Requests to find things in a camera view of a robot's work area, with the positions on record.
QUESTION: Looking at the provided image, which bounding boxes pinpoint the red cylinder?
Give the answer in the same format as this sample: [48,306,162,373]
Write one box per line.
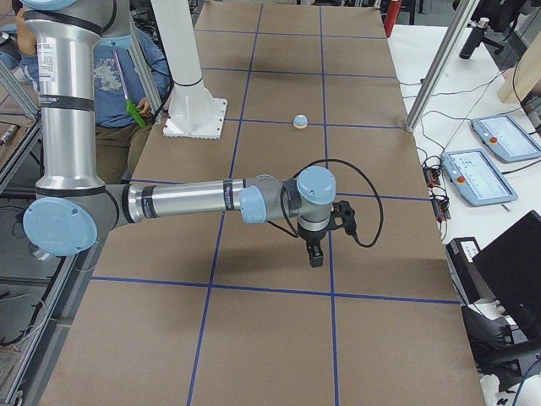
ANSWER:
[384,0,402,38]

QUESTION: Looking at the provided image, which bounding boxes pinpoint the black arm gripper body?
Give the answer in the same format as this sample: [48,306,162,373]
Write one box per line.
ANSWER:
[298,200,358,254]

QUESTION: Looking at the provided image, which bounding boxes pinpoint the near teach pendant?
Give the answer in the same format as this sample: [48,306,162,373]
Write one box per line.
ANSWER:
[441,148,518,206]

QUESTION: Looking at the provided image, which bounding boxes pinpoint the person in blue sweater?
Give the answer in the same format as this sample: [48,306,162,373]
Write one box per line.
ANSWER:
[12,2,170,184]

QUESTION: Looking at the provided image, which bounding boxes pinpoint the blue call bell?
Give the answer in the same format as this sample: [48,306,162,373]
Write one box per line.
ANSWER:
[292,114,309,129]

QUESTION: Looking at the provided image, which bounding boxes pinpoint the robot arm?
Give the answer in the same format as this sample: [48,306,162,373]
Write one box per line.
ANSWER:
[16,1,357,267]

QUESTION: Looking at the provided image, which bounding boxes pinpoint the black cylinder on desk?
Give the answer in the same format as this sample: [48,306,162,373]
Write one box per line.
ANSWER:
[459,17,489,59]

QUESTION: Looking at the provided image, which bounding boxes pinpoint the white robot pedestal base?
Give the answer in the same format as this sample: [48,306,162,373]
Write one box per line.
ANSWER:
[151,0,227,140]

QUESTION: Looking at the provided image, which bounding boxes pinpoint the black box on desk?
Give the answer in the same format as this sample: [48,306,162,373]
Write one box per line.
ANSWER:
[445,237,492,304]

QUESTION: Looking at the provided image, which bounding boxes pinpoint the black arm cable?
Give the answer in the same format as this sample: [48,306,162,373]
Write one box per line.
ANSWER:
[278,158,385,249]

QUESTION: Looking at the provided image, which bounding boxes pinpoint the green handled tool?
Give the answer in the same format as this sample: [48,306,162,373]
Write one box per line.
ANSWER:
[113,51,146,129]

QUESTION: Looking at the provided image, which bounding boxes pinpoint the teach pendant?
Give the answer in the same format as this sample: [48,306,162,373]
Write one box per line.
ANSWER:
[471,114,540,163]
[441,148,518,206]

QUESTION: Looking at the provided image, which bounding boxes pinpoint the far teach pendant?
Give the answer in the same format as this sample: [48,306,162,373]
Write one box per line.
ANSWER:
[471,114,540,163]

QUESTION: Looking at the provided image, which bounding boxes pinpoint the black monitor on desk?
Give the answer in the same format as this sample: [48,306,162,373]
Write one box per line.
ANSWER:
[473,210,540,340]

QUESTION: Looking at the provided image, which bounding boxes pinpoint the aluminium frame post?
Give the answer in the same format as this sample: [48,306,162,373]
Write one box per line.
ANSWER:
[404,0,479,133]

